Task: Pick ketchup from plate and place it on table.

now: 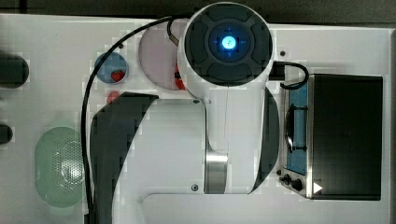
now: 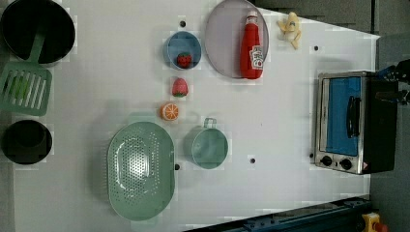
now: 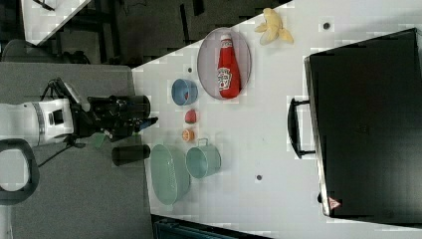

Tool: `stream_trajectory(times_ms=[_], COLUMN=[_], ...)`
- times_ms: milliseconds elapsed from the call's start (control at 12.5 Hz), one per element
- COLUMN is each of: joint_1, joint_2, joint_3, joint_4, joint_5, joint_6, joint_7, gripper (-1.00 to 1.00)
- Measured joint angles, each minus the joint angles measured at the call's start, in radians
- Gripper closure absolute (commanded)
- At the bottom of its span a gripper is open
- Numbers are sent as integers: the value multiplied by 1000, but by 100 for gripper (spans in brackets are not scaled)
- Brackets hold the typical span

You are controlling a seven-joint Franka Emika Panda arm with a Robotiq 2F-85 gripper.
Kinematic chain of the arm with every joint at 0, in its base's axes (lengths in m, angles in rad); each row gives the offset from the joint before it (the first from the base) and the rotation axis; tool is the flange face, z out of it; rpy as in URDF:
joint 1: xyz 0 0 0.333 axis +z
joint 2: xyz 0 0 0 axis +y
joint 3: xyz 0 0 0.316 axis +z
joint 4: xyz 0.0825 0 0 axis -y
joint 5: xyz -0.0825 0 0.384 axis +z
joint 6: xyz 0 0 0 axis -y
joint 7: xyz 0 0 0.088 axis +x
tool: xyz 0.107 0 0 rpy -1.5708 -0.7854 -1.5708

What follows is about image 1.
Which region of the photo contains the grey round plate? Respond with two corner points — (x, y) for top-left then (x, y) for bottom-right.
(138, 19), (187, 91)

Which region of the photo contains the large black pot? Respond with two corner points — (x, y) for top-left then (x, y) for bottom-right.
(0, 52), (29, 89)

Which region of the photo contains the red ketchup bottle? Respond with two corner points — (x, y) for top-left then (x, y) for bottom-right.
(174, 65), (186, 91)

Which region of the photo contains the strawberry inside blue bowl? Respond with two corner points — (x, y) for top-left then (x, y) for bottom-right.
(111, 70), (125, 82)

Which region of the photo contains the small black pot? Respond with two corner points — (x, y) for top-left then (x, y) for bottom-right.
(0, 124), (13, 145)

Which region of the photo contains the blue bowl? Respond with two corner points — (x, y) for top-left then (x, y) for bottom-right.
(96, 52), (129, 84)

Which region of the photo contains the silver toaster oven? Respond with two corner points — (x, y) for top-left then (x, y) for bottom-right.
(279, 74), (383, 201)

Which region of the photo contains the green perforated colander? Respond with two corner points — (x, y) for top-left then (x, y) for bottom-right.
(35, 127), (85, 208)

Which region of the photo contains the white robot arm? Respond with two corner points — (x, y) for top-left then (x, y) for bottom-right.
(87, 2), (275, 224)

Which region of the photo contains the strawberry on table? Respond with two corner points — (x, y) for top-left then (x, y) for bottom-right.
(106, 91), (120, 104)

